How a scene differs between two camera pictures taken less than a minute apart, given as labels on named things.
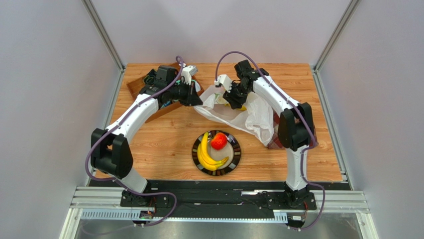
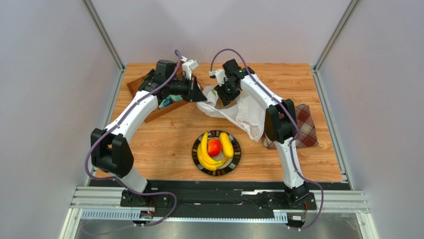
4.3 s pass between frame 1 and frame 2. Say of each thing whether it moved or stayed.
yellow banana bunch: stayed
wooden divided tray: stayed
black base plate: stayed
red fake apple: moved
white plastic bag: moved
